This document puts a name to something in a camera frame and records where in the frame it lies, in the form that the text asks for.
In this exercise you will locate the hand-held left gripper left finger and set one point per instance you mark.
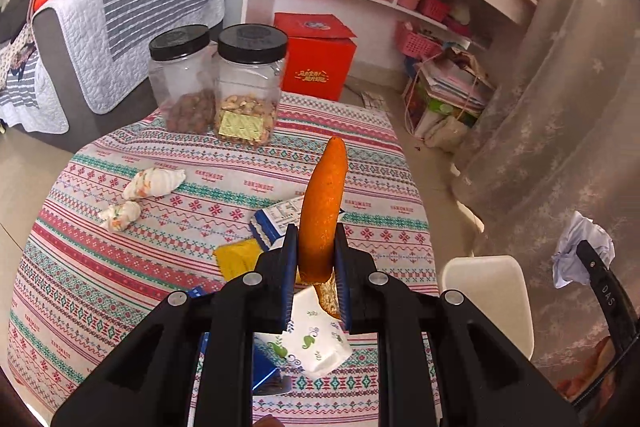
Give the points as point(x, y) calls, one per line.
point(287, 279)

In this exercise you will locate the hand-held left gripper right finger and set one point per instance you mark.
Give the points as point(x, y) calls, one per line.
point(342, 279)

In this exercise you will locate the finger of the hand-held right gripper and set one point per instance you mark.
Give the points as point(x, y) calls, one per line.
point(602, 287)

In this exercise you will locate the white paper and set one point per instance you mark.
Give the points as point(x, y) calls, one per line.
point(570, 257)

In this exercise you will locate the yellow packet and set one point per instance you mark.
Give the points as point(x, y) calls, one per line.
point(237, 257)

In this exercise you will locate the blue and white carton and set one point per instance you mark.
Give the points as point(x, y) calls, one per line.
point(272, 222)

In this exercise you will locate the white paper cup green print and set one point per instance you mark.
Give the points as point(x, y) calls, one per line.
point(310, 347)

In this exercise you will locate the orange carrot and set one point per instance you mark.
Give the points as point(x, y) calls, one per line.
point(322, 207)

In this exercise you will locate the small blue box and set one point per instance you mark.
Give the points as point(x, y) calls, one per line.
point(262, 364)

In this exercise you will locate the white plastic bin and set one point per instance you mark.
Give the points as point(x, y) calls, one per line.
point(490, 297)

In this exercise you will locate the printed tissue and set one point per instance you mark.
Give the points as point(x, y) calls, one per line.
point(120, 214)
point(155, 182)

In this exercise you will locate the person's right hand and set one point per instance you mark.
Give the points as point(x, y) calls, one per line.
point(585, 374)

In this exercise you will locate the white cloth bag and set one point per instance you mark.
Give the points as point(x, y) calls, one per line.
point(445, 132)

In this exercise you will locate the printed sheet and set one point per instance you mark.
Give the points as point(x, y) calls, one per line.
point(372, 99)

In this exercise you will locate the floral lace curtain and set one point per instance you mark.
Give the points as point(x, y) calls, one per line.
point(550, 107)

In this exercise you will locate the white green cardboard box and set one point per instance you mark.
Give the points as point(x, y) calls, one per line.
point(440, 107)

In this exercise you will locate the black lid jar pale nuts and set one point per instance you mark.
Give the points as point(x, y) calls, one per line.
point(250, 77)

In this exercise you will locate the red gift box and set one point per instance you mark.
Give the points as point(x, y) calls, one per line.
point(320, 67)

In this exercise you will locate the stack of papers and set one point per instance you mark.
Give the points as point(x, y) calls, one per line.
point(455, 82)

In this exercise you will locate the black lid jar brown nuts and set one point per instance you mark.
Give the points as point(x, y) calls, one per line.
point(180, 77)

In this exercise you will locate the large pink basket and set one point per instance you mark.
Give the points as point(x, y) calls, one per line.
point(417, 42)

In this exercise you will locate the pink slatted basket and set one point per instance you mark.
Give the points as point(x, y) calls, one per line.
point(434, 7)

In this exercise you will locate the white plush toy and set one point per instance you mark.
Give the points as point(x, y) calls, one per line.
point(460, 13)

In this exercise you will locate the striped sofa seat cover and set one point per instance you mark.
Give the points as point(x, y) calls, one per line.
point(30, 107)

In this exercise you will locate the grey sofa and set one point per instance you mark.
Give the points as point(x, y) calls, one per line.
point(55, 72)

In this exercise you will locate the floral printed cloth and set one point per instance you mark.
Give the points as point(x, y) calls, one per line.
point(17, 52)

